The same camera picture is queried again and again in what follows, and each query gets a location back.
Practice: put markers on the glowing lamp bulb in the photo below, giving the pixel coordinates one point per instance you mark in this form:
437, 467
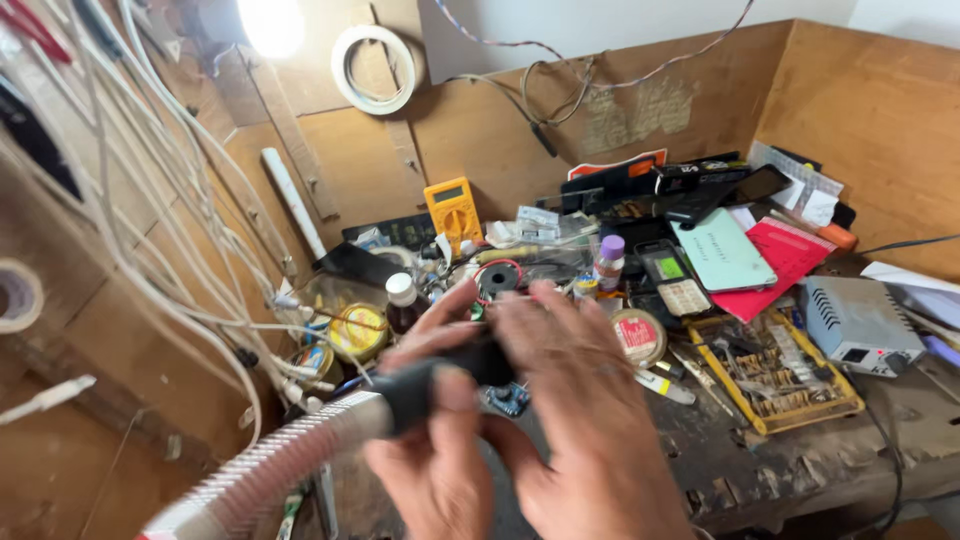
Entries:
270, 26

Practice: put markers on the round tin with red label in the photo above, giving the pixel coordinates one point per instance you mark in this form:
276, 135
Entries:
637, 337

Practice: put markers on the yellow multimeter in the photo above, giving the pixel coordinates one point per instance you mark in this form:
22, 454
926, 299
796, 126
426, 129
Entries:
452, 214

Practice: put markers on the grey tape roll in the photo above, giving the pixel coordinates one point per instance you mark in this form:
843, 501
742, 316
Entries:
22, 296

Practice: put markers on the clear plastic bags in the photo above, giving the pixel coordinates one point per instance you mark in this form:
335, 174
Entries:
544, 225

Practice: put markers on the orange plastic piece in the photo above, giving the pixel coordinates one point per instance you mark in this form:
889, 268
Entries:
838, 236

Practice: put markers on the grey power supply box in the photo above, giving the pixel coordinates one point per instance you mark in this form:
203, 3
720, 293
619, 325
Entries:
855, 322

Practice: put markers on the black keypad phone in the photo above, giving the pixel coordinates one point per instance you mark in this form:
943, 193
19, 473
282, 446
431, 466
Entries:
671, 277

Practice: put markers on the person's right hand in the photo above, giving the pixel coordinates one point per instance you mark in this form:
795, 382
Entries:
592, 420

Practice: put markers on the red tool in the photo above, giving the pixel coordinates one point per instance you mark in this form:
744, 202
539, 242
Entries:
34, 28

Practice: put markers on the mint green phone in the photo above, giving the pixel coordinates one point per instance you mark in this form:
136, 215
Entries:
724, 251

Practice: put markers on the black circuit panel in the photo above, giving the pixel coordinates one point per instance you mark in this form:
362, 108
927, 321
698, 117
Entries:
397, 229

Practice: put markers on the heap of black phones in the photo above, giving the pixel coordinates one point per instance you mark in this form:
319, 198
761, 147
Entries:
645, 191

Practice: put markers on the person's left hand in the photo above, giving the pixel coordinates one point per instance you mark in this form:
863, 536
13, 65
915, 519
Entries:
435, 472

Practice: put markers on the blue circuit board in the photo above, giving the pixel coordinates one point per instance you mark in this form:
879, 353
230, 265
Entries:
510, 400

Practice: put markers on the white paper packets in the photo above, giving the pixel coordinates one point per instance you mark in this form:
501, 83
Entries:
802, 184

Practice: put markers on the red notebook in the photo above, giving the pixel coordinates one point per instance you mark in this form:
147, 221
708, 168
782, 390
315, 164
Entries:
787, 259

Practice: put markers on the metal tweezers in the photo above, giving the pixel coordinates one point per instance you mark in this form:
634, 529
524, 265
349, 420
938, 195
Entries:
701, 379

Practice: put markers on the white paper sheet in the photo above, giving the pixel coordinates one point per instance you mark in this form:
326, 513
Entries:
915, 281

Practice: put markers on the purple pen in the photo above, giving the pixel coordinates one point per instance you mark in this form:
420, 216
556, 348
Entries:
941, 350

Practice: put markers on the small blue yellow tin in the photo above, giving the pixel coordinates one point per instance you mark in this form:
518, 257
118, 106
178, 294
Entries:
315, 361

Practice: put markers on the black round speaker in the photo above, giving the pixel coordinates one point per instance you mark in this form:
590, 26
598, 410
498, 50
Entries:
498, 279

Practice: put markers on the yellow solder paste tin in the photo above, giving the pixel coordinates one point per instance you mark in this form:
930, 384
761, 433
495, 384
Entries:
358, 332

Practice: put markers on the black hanging tool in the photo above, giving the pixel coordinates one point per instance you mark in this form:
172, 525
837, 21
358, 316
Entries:
34, 142

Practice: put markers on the bottle with purple cap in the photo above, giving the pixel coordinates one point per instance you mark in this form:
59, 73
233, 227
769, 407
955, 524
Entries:
609, 262

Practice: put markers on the white tape roll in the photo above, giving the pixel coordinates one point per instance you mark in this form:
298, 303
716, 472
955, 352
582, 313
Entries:
341, 71

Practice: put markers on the green white tube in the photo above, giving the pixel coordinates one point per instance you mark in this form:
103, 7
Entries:
289, 514

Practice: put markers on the brown bottle with white cap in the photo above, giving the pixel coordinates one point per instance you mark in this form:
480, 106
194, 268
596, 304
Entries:
403, 300

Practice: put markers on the orange white card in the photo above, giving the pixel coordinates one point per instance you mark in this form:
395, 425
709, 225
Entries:
634, 161

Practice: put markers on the yellow screwdriver bit tray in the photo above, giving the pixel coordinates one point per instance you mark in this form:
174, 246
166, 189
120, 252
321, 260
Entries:
780, 375

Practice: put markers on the white yellow marker tube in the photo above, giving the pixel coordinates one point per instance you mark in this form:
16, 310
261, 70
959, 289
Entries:
664, 386

